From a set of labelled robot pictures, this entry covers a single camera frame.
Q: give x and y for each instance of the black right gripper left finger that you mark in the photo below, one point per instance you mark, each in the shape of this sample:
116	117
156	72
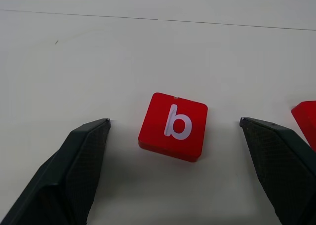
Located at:
61	175

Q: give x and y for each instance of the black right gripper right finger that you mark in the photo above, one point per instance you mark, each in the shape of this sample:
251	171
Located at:
279	165

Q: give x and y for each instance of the red letter o block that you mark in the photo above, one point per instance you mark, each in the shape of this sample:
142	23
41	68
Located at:
307	119

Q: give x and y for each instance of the red letter b block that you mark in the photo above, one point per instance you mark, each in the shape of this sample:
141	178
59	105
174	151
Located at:
153	126

